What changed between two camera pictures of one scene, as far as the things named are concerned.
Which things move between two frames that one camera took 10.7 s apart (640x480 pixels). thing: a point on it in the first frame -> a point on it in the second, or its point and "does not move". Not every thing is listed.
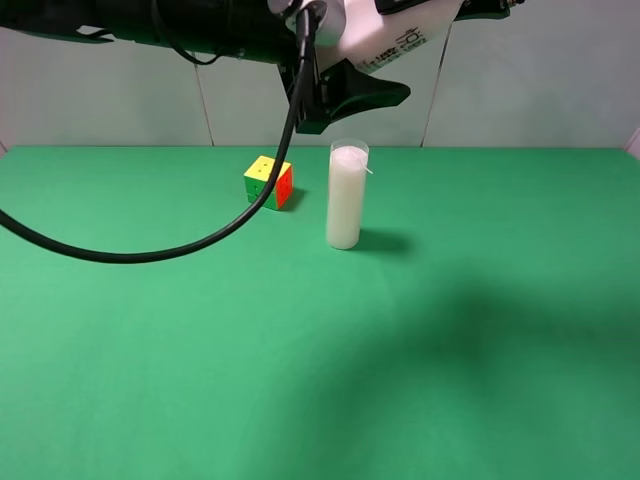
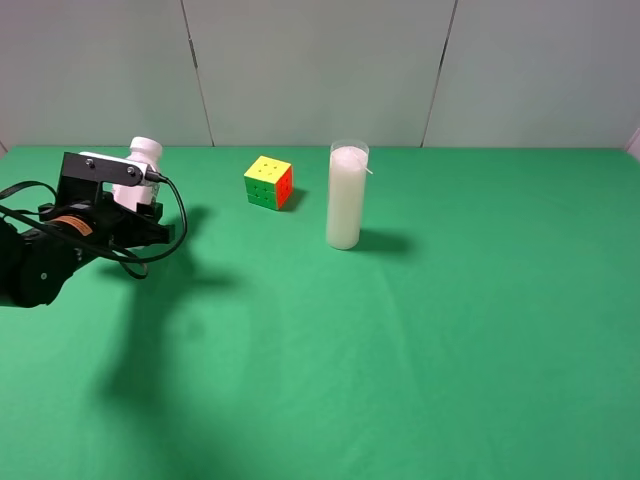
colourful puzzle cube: (257, 177) does not move
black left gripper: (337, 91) -> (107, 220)
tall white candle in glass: (346, 187) does not move
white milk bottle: (373, 37) -> (146, 150)
